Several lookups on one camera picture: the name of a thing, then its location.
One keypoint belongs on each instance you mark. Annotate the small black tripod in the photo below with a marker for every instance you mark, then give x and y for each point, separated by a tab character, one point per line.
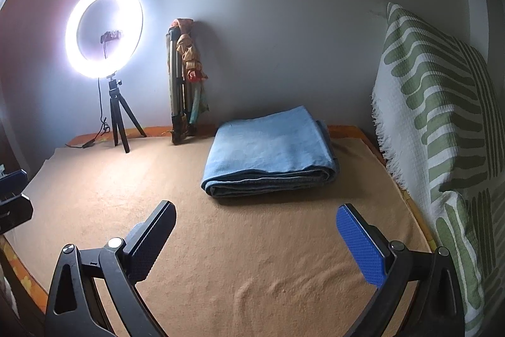
118	104

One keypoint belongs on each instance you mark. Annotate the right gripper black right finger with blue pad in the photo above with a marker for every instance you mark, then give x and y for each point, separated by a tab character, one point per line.
367	244

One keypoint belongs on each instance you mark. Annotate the bright ring light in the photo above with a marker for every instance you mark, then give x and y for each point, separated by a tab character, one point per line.
101	36

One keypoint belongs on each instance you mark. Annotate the folded tripod with orange cloth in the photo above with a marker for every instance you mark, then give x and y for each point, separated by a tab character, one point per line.
186	80

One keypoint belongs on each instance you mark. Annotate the tan fleece blanket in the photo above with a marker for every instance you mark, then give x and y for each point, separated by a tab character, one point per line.
266	265

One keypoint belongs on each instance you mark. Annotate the green white patterned pillow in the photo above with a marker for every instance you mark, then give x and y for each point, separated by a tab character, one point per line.
441	133

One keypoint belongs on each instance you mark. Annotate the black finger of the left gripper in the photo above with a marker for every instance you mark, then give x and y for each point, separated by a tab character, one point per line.
13	184

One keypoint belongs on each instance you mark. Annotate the light blue denim pants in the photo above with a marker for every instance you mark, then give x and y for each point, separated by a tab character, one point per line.
288	150

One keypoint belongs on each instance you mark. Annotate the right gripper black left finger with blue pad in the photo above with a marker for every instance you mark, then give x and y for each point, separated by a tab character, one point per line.
146	240

